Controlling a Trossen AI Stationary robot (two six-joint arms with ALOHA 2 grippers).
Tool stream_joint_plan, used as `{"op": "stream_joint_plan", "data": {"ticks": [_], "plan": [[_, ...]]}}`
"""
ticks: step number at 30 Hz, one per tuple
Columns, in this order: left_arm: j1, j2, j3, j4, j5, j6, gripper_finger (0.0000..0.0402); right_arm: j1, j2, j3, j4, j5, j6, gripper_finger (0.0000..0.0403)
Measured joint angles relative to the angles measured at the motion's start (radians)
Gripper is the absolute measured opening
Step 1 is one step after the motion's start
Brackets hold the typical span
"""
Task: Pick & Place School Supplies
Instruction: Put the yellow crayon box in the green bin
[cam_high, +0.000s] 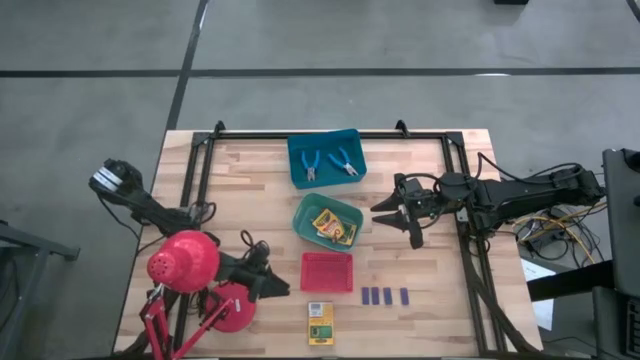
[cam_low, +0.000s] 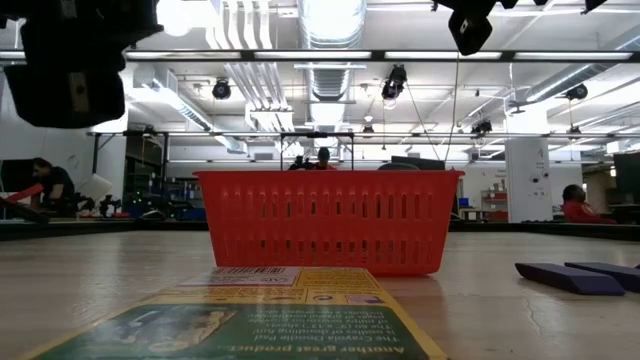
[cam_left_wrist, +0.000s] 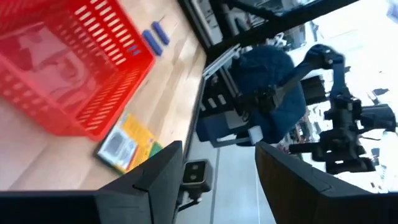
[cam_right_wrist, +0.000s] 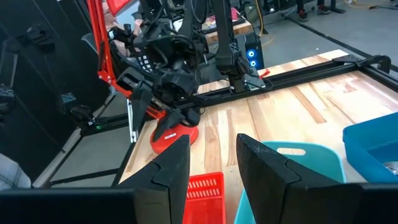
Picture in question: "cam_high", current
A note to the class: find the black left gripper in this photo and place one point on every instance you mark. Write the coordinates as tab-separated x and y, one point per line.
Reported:
259	285

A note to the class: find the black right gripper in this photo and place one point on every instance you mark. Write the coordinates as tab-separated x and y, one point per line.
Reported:
422	210

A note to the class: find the yellow green crayon box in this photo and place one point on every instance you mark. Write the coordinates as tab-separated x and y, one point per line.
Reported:
320	327
328	225
350	234

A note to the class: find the red plastic basket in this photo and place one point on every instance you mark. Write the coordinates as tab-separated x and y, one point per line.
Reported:
326	272

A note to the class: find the purple eraser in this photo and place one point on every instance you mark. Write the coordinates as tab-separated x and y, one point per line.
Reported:
387	296
365	296
375	296
404	296

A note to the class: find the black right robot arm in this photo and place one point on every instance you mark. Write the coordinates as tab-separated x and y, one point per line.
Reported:
525	192

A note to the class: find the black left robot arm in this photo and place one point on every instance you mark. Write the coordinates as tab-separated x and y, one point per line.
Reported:
117	180

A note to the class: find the green plastic bin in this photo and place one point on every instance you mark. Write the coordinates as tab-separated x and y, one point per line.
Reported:
307	220

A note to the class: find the red desk lamp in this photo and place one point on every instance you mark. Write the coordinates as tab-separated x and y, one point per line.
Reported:
182	260

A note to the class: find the blue plastic bin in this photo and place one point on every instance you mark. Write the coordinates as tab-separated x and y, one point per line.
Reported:
300	140

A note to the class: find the white paper sheet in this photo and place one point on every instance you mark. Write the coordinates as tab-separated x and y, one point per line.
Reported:
535	272

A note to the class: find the black power adapter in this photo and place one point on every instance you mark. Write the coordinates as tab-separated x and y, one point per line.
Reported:
545	242

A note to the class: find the black desk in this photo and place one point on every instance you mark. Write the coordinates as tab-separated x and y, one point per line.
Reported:
625	225

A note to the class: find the grey metal stand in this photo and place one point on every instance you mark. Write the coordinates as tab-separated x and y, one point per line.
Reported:
30	245

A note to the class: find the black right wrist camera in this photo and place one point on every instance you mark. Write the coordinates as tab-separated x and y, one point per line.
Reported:
413	186

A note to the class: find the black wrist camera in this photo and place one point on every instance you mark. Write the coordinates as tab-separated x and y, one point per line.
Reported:
257	257
413	186

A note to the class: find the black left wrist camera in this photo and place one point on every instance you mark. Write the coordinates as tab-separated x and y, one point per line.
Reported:
257	257

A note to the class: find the black table frame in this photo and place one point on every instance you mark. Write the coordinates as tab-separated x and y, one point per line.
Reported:
250	135

